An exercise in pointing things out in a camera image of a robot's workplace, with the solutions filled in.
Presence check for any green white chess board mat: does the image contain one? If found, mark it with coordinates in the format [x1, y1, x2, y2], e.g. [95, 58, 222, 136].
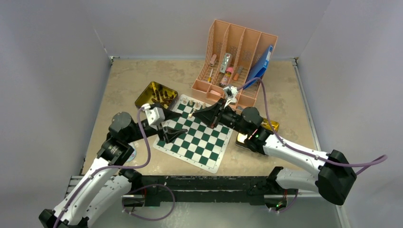
[153, 95, 233, 173]

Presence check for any gold tin with dark pieces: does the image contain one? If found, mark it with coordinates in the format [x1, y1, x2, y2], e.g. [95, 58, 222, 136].
[134, 81, 179, 109]

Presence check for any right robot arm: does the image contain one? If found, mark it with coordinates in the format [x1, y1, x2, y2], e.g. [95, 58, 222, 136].
[193, 98, 357, 205]

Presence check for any pink desk organizer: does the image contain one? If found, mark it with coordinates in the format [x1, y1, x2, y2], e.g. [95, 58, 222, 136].
[192, 19, 278, 112]

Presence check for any gold tin with white pieces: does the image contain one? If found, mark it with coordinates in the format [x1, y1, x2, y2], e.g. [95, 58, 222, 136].
[235, 118, 280, 150]

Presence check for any white blue round disc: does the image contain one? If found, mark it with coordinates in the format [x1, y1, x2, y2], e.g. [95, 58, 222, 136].
[126, 148, 137, 162]

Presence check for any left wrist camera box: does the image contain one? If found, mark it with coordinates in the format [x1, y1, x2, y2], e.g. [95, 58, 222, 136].
[142, 103, 165, 126]

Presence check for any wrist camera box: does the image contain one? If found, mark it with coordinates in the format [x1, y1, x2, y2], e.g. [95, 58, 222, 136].
[223, 85, 239, 107]
[142, 103, 165, 126]

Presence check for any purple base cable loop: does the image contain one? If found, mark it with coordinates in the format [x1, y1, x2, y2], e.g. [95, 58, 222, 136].
[121, 184, 176, 221]

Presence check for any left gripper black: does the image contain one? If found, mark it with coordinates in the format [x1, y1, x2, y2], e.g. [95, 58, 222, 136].
[125, 103, 187, 143]

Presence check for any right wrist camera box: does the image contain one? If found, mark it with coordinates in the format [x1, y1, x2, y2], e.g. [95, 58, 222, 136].
[223, 85, 239, 107]

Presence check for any blue folder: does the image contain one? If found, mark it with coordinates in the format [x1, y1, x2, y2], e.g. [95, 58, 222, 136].
[243, 45, 274, 89]

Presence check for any pink capped bottle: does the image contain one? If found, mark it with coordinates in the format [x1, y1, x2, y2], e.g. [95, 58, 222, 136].
[219, 67, 233, 88]

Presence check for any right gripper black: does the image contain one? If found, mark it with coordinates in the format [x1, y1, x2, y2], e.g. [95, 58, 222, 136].
[193, 98, 249, 135]

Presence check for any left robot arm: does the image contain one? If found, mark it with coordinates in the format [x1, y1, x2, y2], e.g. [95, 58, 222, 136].
[39, 104, 186, 228]

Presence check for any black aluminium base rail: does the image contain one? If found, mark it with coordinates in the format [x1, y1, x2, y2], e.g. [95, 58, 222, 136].
[57, 175, 350, 228]

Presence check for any grey box in organizer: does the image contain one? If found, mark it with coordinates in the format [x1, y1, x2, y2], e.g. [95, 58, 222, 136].
[219, 53, 233, 73]

